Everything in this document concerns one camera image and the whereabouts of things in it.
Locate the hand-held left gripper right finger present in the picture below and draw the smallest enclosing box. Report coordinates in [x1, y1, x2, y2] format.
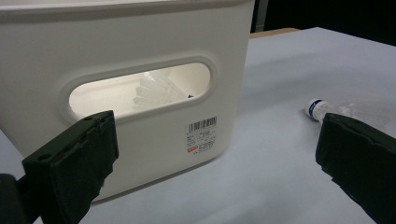
[315, 112, 396, 224]

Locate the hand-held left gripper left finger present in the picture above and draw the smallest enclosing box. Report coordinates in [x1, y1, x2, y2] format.
[21, 109, 120, 224]

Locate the white feather shuttlecock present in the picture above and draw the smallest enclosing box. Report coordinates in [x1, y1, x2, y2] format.
[304, 97, 396, 139]
[133, 70, 195, 108]

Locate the white plastic bin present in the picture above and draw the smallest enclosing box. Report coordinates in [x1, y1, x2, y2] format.
[0, 0, 256, 203]

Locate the light blue table mat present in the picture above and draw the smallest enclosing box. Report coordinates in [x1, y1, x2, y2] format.
[0, 26, 396, 224]

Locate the white metal stand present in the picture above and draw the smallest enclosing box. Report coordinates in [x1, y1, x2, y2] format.
[253, 0, 270, 33]

